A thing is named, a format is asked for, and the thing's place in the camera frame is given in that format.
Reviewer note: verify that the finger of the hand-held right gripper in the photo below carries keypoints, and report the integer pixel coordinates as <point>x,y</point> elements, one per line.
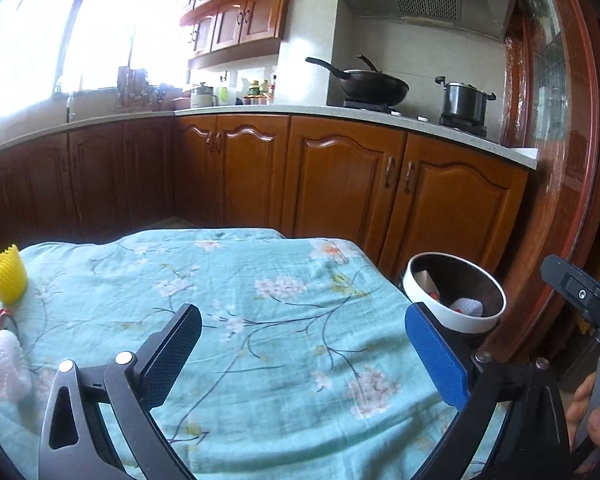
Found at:
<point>580,292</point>

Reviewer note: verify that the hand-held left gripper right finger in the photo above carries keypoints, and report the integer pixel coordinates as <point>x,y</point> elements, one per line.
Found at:
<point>437,355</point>

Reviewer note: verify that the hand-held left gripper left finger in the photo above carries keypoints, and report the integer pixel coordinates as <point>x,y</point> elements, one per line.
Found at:
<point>175,345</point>

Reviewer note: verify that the red chip packet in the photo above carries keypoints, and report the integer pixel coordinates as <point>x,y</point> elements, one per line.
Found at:
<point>433,295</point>

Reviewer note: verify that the white round bin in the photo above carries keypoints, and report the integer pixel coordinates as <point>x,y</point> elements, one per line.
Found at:
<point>480,280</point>

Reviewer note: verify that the light blue floral tablecloth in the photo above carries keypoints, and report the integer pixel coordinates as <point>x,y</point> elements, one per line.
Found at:
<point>260,360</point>

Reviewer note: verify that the wooden glass door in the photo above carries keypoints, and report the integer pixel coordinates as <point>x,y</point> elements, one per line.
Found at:
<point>565,160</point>

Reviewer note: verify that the wooden lower cabinets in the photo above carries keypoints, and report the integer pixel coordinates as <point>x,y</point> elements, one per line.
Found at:
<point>340,185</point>

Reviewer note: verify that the wooden cabinets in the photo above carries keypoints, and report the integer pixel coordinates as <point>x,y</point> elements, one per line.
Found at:
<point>340,185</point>
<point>240,15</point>

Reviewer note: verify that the dark cooking pot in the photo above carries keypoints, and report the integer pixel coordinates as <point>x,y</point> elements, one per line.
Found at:
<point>462,102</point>

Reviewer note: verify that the white kettle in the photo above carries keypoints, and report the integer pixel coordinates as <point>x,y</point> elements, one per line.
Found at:
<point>201,97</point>

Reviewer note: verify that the green cup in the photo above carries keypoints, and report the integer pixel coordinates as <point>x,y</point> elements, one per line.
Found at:
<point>222,96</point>

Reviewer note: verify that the pale stone countertop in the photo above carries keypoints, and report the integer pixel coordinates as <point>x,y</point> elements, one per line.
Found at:
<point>280,111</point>

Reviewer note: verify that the wooden knife rack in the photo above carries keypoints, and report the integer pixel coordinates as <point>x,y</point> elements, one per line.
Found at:
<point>131,90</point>

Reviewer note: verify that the sink faucet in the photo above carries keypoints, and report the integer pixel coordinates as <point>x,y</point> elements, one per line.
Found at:
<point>70,105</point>

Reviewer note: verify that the row of condiment bottles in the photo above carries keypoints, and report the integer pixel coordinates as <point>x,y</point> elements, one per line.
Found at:
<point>257,92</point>

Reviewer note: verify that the black wok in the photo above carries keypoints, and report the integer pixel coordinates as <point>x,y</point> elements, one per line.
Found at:
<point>375,87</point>

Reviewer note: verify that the kitchen window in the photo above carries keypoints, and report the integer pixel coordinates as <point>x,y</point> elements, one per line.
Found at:
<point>55,45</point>

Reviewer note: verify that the wooden upper cabinets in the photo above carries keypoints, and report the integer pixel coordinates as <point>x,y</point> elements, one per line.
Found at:
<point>240,15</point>

